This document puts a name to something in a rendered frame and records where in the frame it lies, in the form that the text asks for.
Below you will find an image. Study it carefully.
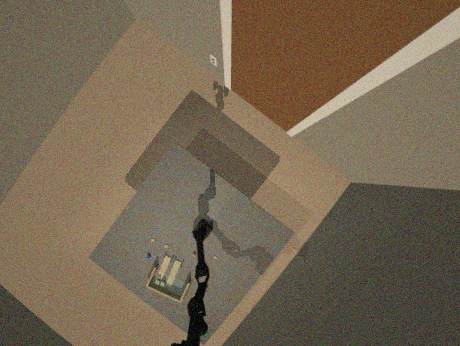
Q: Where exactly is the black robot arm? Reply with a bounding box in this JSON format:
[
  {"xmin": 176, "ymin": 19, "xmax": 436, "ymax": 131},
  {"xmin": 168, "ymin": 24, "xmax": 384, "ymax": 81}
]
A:
[{"xmin": 188, "ymin": 226, "xmax": 209, "ymax": 336}]

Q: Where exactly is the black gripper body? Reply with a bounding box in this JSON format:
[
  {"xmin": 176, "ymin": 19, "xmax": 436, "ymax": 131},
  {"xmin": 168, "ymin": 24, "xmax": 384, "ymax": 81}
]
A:
[{"xmin": 171, "ymin": 328, "xmax": 201, "ymax": 346}]

